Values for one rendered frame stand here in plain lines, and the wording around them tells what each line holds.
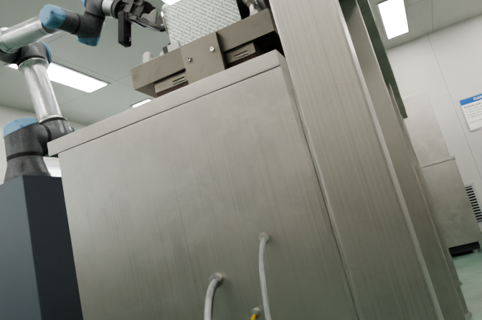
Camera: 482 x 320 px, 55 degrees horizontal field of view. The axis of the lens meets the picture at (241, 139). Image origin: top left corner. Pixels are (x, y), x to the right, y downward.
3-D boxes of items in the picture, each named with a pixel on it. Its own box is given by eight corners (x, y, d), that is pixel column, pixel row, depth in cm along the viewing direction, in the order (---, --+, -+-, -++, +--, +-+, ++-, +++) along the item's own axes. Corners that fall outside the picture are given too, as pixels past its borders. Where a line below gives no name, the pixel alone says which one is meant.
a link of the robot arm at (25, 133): (-2, 161, 159) (-7, 124, 162) (34, 162, 170) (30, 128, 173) (18, 150, 153) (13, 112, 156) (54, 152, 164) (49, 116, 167)
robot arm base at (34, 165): (-7, 190, 155) (-9, 161, 157) (32, 190, 168) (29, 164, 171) (24, 177, 149) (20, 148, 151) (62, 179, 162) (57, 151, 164)
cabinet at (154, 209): (339, 306, 330) (306, 189, 351) (432, 287, 309) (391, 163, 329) (112, 533, 100) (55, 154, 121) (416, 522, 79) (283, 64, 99)
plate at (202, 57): (193, 89, 114) (183, 49, 117) (229, 74, 111) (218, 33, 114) (188, 86, 112) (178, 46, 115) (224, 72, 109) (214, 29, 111)
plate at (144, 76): (166, 102, 136) (162, 83, 137) (294, 51, 122) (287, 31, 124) (133, 90, 121) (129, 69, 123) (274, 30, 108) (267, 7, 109)
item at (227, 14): (181, 85, 140) (168, 31, 144) (252, 57, 132) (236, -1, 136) (180, 85, 139) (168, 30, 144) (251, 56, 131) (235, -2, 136)
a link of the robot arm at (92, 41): (62, 36, 163) (71, 6, 162) (89, 44, 173) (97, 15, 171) (75, 41, 159) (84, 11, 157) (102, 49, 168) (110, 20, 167)
